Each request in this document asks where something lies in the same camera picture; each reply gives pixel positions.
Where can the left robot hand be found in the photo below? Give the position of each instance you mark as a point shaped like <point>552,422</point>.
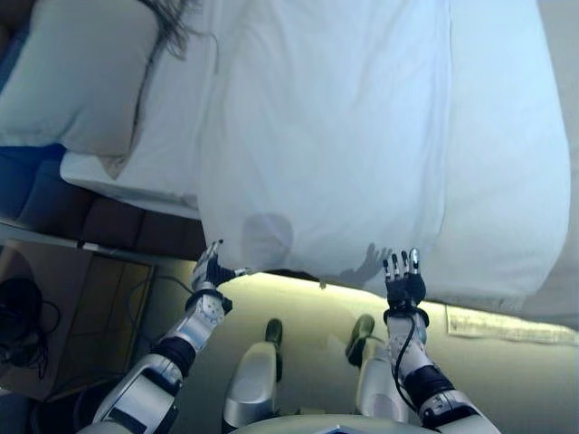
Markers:
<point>208,273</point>

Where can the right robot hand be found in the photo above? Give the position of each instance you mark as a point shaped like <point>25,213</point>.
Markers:
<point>405,287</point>

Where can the white duvet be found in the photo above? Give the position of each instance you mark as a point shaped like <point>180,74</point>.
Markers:
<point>362,135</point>

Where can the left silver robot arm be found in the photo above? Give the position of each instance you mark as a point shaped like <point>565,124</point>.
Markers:
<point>158,370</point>

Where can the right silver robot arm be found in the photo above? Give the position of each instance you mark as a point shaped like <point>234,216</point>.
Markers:
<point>429,375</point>

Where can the wooden nightstand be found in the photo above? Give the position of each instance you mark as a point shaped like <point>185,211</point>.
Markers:
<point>90,316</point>

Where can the white fitted sheet mattress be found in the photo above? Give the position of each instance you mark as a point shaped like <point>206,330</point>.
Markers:
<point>176,135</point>

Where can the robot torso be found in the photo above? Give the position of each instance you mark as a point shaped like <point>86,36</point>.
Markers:
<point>316,422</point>

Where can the white dome table lamp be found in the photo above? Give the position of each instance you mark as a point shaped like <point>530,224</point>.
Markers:
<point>18,316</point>

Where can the large beige pillow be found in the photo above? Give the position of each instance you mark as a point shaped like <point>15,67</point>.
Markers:
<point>77,81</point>

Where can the macrame fringed cushion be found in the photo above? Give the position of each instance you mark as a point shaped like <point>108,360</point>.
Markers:
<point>174,22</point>

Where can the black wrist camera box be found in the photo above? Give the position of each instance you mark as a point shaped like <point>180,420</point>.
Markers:
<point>226,304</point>

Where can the brown upholstered bed frame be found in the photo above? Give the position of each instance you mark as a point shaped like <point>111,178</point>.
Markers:
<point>113,221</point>

